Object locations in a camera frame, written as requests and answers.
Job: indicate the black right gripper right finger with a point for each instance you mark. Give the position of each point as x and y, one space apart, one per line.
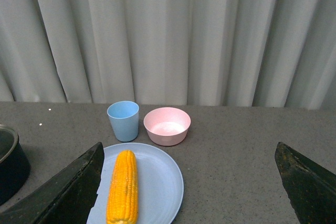
309 186

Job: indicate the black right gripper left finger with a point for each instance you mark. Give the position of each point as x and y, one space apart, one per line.
67 197

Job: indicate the yellow corn cob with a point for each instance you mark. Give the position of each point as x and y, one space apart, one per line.
123 198

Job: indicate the dark blue saucepan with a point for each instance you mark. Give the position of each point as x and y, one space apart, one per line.
15 170

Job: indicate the light blue plate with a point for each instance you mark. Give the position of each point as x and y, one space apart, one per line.
160 182

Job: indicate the light blue cup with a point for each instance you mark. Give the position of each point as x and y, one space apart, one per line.
124 119

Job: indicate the pink bowl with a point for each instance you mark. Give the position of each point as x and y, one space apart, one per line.
167 126

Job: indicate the white curtain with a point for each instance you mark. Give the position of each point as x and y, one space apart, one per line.
272 53

